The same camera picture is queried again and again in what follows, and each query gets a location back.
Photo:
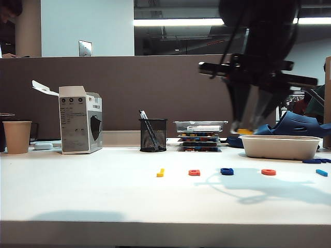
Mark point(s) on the dark blue letter m magnet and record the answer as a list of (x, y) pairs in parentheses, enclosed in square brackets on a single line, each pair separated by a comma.
[(326, 161)]

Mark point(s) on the brown cardboard box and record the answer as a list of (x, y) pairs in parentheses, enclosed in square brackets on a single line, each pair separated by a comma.
[(328, 103)]

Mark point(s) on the red black chair back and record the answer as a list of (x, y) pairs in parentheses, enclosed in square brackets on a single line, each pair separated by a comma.
[(301, 107)]

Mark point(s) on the white whiteboard marker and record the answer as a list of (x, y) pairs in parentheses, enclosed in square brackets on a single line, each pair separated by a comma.
[(204, 128)]

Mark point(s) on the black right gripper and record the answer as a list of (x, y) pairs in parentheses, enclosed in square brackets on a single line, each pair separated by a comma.
[(258, 75)]

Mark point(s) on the silver wall plate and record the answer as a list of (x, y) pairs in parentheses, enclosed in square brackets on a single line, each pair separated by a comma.
[(85, 48)]

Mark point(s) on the small white case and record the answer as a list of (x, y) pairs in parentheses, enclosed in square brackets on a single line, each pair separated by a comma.
[(43, 146)]

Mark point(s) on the yellow letter d magnet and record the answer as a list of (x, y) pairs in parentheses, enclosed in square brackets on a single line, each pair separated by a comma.
[(245, 131)]

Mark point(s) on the long ceiling light strip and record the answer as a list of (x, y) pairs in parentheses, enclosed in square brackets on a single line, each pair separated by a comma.
[(181, 22)]

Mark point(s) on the blue letter g magnet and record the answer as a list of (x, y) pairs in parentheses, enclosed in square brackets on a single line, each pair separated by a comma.
[(226, 171)]

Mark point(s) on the clear black pen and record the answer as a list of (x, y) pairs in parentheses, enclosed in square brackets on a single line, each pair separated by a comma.
[(143, 115)]

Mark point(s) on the light blue letter i magnet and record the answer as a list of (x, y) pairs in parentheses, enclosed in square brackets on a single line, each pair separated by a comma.
[(322, 172)]

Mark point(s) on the yellow letter j magnet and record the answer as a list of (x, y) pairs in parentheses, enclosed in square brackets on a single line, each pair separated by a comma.
[(160, 174)]

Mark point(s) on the beige oval paper bowl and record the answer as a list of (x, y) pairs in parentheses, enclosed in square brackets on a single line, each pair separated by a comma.
[(279, 148)]

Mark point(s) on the dark blue rubber slipper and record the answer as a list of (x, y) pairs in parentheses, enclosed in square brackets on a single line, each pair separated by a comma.
[(297, 124), (263, 129)]

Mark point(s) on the grey partition base rail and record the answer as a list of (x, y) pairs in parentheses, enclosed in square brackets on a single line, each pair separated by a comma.
[(121, 138)]

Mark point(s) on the red letter a magnet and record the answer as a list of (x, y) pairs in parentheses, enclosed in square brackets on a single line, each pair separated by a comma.
[(194, 173)]

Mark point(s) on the person in white shirt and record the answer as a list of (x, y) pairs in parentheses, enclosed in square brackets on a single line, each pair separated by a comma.
[(9, 10)]

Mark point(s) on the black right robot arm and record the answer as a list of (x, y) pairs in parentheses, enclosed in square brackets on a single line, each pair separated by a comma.
[(263, 31)]

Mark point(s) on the black mesh pen holder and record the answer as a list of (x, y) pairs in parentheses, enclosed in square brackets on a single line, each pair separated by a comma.
[(153, 137)]

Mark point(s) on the black computer monitor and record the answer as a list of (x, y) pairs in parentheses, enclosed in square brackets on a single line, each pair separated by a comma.
[(292, 102)]

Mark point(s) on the clear plastic tray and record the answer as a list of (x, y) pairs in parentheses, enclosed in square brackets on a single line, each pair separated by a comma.
[(200, 123)]

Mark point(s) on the dark grey monitor stand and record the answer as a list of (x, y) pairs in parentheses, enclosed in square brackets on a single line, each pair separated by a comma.
[(316, 99)]

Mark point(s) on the brown paper cup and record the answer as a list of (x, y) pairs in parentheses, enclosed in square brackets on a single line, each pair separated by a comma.
[(16, 138)]

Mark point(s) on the brown desk partition panel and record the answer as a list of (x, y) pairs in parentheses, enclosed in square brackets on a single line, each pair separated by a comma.
[(129, 87)]

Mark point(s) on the white grey face mask box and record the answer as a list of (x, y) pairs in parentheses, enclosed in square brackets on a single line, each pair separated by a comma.
[(77, 124)]

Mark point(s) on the red letter o magnet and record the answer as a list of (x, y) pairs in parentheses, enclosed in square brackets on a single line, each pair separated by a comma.
[(268, 172)]

